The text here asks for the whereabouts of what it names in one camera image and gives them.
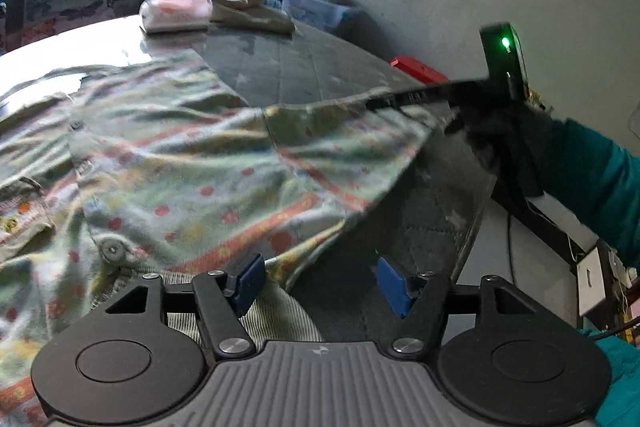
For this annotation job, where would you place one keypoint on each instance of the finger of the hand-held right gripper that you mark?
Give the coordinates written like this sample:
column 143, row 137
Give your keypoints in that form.
column 430, row 96

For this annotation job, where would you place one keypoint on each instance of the person's right hand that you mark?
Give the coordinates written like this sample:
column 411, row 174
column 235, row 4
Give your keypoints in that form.
column 515, row 142

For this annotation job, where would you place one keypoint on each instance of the folded pink cloth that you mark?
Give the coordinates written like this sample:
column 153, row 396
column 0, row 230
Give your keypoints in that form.
column 175, row 9

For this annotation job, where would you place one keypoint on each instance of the clear plastic storage box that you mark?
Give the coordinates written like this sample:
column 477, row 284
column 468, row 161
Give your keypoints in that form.
column 320, row 9

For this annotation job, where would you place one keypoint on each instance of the red box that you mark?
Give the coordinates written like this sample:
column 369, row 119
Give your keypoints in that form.
column 419, row 69

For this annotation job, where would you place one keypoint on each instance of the floral striped green shirt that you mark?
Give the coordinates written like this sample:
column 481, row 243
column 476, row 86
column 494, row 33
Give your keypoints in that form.
column 210, row 167

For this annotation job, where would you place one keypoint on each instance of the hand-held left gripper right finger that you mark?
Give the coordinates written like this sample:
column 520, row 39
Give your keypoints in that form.
column 393, row 288

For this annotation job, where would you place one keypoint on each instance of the person's right forearm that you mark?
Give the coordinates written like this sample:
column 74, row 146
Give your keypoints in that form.
column 600, row 187

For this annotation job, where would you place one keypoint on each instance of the folded beige clothes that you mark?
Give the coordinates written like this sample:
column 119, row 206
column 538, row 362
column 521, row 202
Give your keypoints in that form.
column 250, row 9

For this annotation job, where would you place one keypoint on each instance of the white wall socket box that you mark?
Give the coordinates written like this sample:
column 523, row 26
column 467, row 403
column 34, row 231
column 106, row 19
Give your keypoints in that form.
column 591, row 282

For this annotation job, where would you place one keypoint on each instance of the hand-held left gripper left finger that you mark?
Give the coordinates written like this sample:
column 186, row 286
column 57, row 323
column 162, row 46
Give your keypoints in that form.
column 248, row 283

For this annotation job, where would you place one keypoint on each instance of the grey quilted mat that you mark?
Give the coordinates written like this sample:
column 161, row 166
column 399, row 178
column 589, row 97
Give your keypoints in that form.
column 320, row 62

